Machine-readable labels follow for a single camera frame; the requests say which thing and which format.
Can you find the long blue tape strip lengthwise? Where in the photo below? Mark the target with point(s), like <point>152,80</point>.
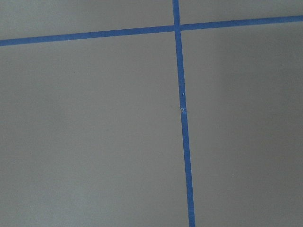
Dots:
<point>183,114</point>

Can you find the blue tape strip crosswise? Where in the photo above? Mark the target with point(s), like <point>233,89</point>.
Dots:
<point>150,30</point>

